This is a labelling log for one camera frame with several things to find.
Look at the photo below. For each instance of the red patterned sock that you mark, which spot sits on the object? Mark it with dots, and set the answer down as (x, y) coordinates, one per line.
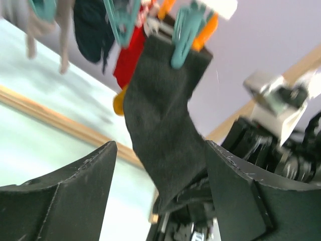
(128, 58)

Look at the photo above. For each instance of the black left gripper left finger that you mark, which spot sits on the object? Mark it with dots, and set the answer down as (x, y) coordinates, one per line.
(64, 205)

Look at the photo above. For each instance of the teal clothes peg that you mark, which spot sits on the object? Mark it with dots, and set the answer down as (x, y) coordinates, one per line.
(190, 20)

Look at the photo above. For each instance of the orange clothes peg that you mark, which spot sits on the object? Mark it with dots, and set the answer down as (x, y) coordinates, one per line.
(205, 33)

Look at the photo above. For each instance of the grey beige sock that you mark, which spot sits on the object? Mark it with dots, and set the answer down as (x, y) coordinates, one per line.
(42, 20)

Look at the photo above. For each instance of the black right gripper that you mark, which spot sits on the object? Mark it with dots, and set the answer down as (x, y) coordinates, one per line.
(253, 143)

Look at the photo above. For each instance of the mustard yellow striped sock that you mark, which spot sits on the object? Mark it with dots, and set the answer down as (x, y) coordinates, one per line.
(118, 102)

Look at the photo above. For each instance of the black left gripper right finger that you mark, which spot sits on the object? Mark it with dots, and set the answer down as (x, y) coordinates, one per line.
(254, 204)

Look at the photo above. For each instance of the navy blue sock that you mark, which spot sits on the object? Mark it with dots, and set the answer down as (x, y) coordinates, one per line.
(93, 33)

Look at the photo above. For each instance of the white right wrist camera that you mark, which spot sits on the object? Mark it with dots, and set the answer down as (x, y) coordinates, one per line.
(278, 106)

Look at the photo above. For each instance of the white round clip hanger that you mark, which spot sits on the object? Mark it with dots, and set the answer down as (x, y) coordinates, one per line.
(224, 8)

